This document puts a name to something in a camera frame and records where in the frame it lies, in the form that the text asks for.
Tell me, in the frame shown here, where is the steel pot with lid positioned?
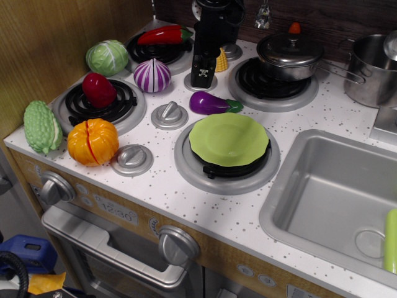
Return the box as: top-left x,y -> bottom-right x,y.
256,33 -> 366,84

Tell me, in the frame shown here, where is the grey stove knob back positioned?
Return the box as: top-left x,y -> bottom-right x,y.
222,44 -> 243,61

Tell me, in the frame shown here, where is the grey stove knob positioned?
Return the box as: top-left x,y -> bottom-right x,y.
151,101 -> 189,130
110,144 -> 154,177
222,44 -> 243,61

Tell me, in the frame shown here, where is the red toy chili pepper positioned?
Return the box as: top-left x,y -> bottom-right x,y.
137,25 -> 193,45

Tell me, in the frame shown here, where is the yellow toy corn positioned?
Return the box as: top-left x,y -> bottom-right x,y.
215,47 -> 228,73

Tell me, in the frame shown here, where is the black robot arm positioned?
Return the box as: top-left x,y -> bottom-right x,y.
190,1 -> 246,89

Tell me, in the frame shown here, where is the hanging silver utensil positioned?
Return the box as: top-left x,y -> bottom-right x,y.
254,0 -> 272,30

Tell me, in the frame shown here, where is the grey toy sink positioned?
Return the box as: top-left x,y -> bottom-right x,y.
259,129 -> 396,288

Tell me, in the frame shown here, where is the grey faucet base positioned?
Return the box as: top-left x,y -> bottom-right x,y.
370,107 -> 397,146

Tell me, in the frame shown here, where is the grey oven knob right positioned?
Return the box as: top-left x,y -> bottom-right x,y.
158,225 -> 200,266

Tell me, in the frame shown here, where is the dark red toy pepper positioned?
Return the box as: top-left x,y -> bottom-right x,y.
82,73 -> 117,108

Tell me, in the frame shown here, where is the grey stove knob lower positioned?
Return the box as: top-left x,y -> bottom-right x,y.
110,144 -> 154,177

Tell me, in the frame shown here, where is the back left black burner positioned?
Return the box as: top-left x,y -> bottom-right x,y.
125,34 -> 194,76

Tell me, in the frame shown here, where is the orange toy behind pot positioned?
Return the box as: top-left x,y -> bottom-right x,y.
288,22 -> 301,34

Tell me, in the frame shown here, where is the back right black burner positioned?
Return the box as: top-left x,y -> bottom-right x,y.
228,57 -> 319,112

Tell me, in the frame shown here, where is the purple white toy onion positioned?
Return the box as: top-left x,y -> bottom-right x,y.
133,58 -> 171,93

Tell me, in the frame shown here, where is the orange toy pumpkin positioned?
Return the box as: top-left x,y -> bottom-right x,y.
67,118 -> 119,166

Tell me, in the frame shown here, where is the black burner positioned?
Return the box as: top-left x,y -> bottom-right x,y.
228,57 -> 319,112
174,125 -> 280,196
52,79 -> 146,136
125,34 -> 194,76

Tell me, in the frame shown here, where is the front left black burner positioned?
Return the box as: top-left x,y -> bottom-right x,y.
52,79 -> 146,136

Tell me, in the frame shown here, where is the yellow cloth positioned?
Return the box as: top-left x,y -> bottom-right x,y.
27,272 -> 66,295

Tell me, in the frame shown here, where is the front right black burner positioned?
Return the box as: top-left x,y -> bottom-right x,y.
174,125 -> 280,196

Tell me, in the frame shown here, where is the purple toy eggplant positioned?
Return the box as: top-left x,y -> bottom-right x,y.
189,91 -> 244,115

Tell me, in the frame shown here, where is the green toy bitter gourd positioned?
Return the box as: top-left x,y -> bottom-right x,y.
24,101 -> 63,154

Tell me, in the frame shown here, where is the black cable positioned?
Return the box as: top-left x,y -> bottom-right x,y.
0,251 -> 30,298

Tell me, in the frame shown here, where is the large steel pot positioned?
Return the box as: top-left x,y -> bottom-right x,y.
338,34 -> 396,108

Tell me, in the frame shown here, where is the blue tool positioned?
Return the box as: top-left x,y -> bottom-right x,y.
1,235 -> 58,274

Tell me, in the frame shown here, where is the green toy cabbage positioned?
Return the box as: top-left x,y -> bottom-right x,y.
85,40 -> 128,77

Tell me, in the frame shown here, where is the grey oven knob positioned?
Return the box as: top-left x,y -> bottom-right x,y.
158,225 -> 200,266
40,171 -> 76,205

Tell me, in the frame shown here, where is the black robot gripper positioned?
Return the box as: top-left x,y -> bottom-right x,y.
190,11 -> 239,87

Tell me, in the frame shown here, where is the grey stove knob upper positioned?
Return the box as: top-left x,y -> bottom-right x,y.
151,101 -> 189,130

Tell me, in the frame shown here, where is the grey oven door handle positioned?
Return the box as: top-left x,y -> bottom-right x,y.
42,206 -> 187,291

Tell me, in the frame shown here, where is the light green object in sink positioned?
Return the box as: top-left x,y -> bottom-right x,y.
383,209 -> 396,274

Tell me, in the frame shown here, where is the green plastic plate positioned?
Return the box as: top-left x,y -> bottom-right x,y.
189,113 -> 269,167

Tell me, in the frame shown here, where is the grey oven knob left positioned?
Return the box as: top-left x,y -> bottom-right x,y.
40,171 -> 76,205

